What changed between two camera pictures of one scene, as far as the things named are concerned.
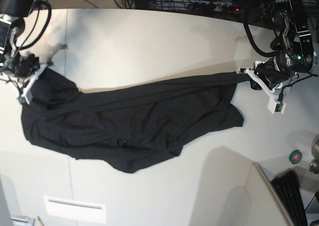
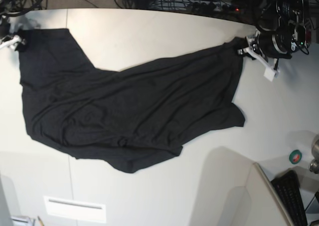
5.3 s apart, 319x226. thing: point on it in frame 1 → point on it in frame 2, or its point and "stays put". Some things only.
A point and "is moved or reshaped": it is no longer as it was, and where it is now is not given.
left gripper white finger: [33, 80] → [10, 43]
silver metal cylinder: [314, 165] stays put
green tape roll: [295, 156] stays put
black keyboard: [286, 185] stays put
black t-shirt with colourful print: [133, 127] is moved or reshaped
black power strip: [208, 7] stays put
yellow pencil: [40, 221] stays put
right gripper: [276, 70] → [277, 43]
